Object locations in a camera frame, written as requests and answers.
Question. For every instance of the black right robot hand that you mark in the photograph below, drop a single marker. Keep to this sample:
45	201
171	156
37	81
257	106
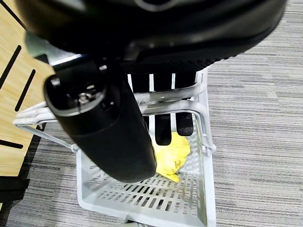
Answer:
165	35

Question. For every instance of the white plastic slotted basket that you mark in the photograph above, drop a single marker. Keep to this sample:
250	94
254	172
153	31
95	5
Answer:
142	196

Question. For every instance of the yellow leafy vegetable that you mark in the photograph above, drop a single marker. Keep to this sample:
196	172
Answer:
170	156

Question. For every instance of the wooden panel with black slots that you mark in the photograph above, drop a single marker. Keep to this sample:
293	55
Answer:
9	94

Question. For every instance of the black furniture base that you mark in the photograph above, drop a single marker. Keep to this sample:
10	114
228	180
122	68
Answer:
14	189

